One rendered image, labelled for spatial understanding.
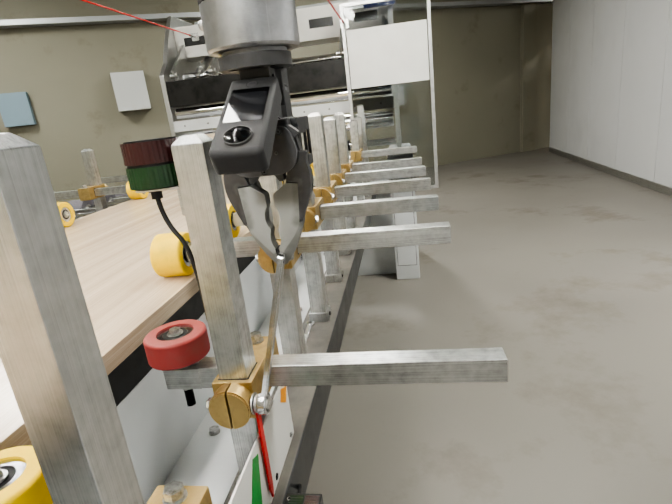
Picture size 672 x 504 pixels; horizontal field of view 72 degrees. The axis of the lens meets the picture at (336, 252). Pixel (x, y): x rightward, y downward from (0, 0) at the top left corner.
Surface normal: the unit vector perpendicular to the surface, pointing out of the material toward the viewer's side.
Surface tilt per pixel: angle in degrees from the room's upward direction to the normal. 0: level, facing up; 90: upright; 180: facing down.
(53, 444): 90
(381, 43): 90
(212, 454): 0
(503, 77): 90
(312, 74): 90
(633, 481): 0
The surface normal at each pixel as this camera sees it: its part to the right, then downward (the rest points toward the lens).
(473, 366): -0.13, 0.30
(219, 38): -0.54, 0.32
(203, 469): -0.11, -0.95
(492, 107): 0.35, 0.24
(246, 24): 0.10, 0.29
